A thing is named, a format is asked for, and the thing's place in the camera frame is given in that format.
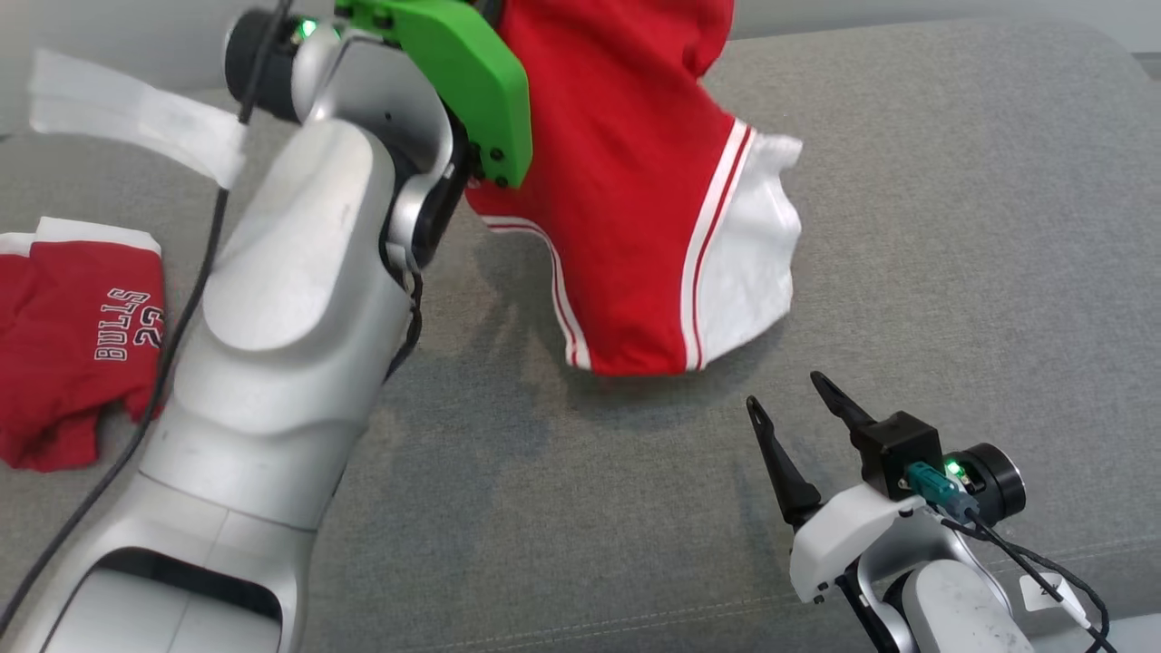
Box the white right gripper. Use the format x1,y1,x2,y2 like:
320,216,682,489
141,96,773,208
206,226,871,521
746,371,962,604

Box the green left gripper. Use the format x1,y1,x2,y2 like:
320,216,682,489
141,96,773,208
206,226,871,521
336,0,533,190

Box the red garment with white panel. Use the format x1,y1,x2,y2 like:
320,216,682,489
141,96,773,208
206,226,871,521
464,0,805,377

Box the red Bulls 23 shorts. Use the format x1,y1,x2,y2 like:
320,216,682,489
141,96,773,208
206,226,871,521
0,216,167,473

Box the white tape tag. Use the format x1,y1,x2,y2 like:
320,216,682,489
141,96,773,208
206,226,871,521
27,47,248,190

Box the teal right camera connector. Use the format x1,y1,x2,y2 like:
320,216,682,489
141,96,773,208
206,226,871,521
907,461,981,522

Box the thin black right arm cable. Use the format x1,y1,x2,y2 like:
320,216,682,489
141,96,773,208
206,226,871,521
943,508,1118,653

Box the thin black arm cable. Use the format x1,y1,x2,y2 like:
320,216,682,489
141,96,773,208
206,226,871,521
943,508,1118,653
385,240,425,382

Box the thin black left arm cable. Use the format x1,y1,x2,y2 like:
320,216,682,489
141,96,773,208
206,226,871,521
385,240,425,382

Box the small white cable label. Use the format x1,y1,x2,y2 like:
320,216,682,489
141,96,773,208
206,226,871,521
1018,571,1089,627

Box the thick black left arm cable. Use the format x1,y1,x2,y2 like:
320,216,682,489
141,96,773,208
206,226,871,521
0,0,296,636

